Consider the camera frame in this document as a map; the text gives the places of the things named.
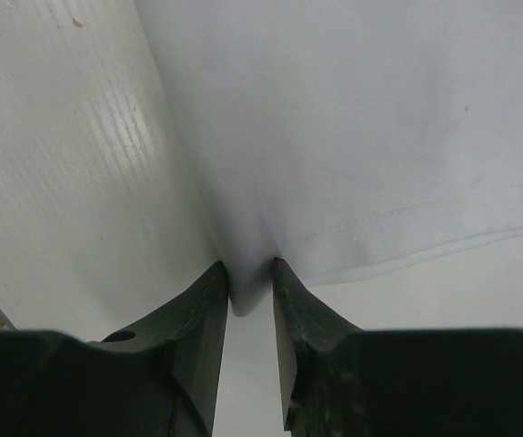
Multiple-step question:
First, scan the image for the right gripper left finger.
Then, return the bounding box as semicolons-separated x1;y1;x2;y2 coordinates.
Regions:
0;262;229;436

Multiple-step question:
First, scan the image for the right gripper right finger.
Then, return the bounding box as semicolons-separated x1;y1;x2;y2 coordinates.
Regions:
272;258;523;436

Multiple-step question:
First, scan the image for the white fabric skirt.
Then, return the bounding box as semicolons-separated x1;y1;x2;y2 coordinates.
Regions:
136;1;523;316

